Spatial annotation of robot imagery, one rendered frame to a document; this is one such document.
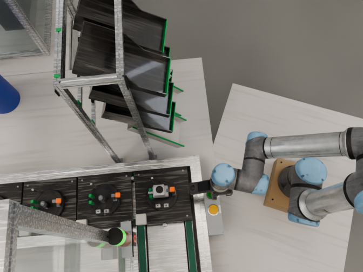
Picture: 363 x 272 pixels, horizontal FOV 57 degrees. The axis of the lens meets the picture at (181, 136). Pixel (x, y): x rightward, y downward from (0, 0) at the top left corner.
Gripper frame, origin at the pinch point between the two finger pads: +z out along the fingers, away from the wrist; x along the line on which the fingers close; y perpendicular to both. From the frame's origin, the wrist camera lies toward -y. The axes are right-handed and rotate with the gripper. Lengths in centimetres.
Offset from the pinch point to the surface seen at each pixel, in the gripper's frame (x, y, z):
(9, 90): 61, -94, 2
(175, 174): 10.2, -15.0, 2.0
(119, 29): 37, -25, -67
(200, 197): -1.0, -5.1, 3.0
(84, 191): 6, -56, 2
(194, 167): 12.9, -6.2, 3.0
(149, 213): -6.0, -27.4, 2.0
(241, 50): 135, 48, 99
